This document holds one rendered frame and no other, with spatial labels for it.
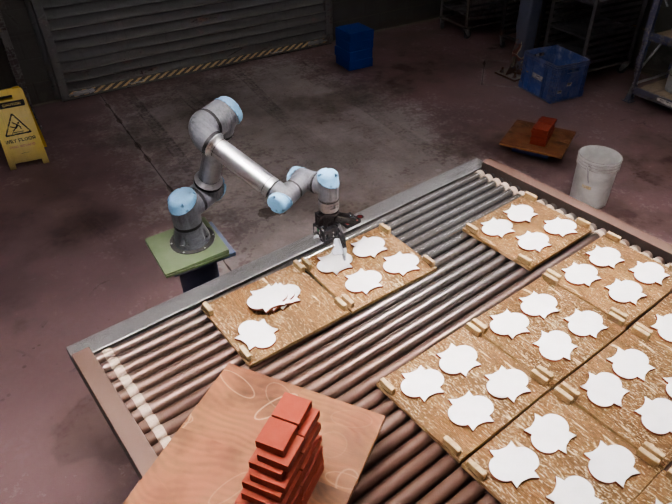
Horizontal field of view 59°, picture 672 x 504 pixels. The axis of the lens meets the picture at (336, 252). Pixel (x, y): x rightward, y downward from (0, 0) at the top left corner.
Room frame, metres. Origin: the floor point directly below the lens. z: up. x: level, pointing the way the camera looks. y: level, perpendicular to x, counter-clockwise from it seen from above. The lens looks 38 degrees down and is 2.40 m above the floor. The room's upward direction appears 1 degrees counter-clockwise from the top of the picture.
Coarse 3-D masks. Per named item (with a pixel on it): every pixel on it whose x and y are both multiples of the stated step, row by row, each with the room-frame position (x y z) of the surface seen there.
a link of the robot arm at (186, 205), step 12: (180, 192) 2.04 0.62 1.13; (192, 192) 2.04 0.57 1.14; (168, 204) 1.99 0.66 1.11; (180, 204) 1.97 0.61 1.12; (192, 204) 1.99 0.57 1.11; (204, 204) 2.05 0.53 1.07; (180, 216) 1.97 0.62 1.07; (192, 216) 1.98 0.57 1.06; (180, 228) 1.97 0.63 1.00; (192, 228) 1.98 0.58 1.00
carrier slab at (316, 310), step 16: (288, 272) 1.76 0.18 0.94; (304, 272) 1.76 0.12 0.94; (240, 288) 1.68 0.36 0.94; (256, 288) 1.67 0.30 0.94; (304, 288) 1.67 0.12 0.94; (320, 288) 1.67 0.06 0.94; (224, 304) 1.59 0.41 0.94; (240, 304) 1.59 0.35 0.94; (304, 304) 1.58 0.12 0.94; (320, 304) 1.58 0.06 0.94; (224, 320) 1.51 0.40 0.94; (240, 320) 1.51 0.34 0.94; (256, 320) 1.50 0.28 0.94; (272, 320) 1.50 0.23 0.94; (288, 320) 1.50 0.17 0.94; (304, 320) 1.50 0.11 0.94; (320, 320) 1.50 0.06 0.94; (336, 320) 1.51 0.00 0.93; (224, 336) 1.44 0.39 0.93; (288, 336) 1.42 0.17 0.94; (304, 336) 1.43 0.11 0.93; (256, 352) 1.35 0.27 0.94; (272, 352) 1.35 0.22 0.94
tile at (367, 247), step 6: (360, 240) 1.95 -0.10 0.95; (366, 240) 1.95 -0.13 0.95; (372, 240) 1.95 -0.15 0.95; (378, 240) 1.95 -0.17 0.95; (354, 246) 1.91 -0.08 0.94; (360, 246) 1.91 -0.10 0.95; (366, 246) 1.91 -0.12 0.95; (372, 246) 1.91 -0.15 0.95; (378, 246) 1.91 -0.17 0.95; (354, 252) 1.87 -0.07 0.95; (360, 252) 1.87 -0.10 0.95; (366, 252) 1.87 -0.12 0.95; (372, 252) 1.87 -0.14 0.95; (378, 252) 1.87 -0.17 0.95
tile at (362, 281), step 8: (360, 272) 1.74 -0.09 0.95; (368, 272) 1.74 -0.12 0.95; (376, 272) 1.74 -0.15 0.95; (352, 280) 1.70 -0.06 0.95; (360, 280) 1.70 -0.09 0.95; (368, 280) 1.70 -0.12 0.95; (376, 280) 1.70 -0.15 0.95; (352, 288) 1.65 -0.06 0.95; (360, 288) 1.65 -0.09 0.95; (368, 288) 1.65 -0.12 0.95; (376, 288) 1.66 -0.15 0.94
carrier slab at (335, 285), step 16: (352, 240) 1.96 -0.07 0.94; (384, 240) 1.96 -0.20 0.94; (320, 256) 1.86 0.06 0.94; (352, 256) 1.86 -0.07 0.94; (384, 256) 1.85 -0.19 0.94; (352, 272) 1.76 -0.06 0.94; (384, 272) 1.75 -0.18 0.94; (416, 272) 1.75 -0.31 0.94; (432, 272) 1.76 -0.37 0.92; (336, 288) 1.67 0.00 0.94; (384, 288) 1.66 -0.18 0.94; (400, 288) 1.67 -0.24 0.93; (368, 304) 1.58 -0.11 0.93
